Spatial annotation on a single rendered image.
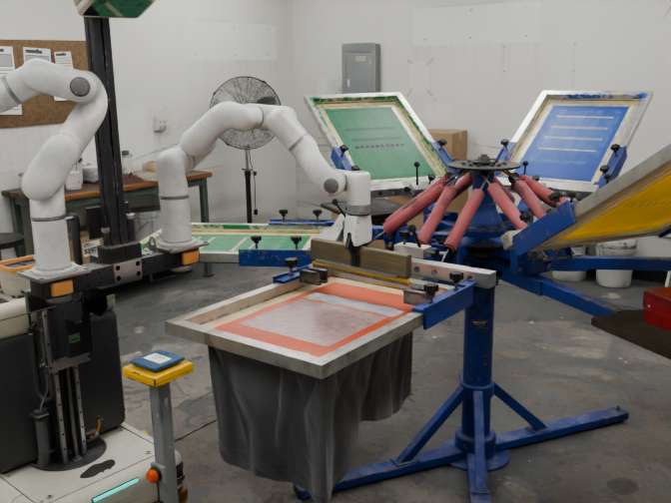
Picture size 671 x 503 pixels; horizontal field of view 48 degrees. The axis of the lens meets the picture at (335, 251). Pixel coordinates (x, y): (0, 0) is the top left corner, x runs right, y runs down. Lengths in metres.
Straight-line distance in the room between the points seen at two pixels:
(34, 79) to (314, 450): 1.24
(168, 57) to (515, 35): 2.95
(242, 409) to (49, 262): 0.70
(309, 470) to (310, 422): 0.16
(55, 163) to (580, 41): 4.96
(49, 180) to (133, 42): 4.47
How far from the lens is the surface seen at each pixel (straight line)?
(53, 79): 2.16
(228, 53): 7.29
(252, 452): 2.31
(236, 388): 2.26
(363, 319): 2.28
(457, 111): 6.90
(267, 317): 2.32
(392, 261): 2.34
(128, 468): 2.96
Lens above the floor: 1.70
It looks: 14 degrees down
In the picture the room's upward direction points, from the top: 1 degrees counter-clockwise
